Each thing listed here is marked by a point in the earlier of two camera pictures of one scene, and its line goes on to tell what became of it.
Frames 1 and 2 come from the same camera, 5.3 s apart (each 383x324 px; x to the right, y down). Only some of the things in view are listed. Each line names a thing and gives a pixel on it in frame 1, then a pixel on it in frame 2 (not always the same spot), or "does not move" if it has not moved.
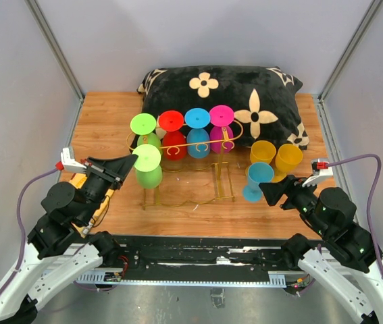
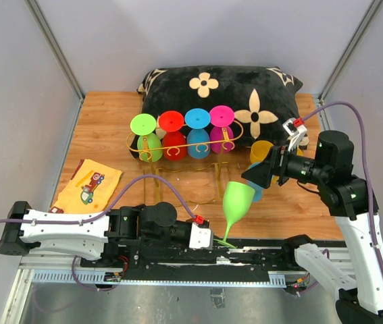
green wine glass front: x=148 y=167 to x=236 y=200
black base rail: x=194 y=260 does not move
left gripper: x=120 y=167 to x=184 y=248
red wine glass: x=173 y=142 does not move
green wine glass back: x=144 y=124 does not move
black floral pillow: x=264 y=100 does not move
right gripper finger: x=273 y=191 to x=261 y=174
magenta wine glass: x=221 y=116 does not move
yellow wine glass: x=262 y=151 does not move
